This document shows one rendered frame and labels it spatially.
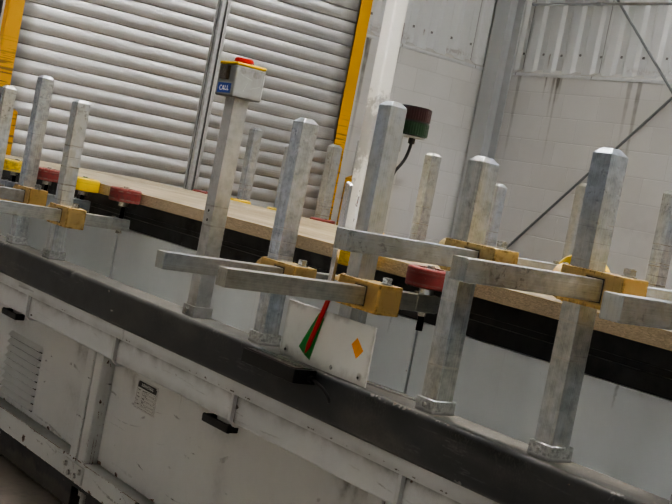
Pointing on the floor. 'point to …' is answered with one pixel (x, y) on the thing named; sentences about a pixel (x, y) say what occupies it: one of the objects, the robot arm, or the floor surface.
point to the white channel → (389, 41)
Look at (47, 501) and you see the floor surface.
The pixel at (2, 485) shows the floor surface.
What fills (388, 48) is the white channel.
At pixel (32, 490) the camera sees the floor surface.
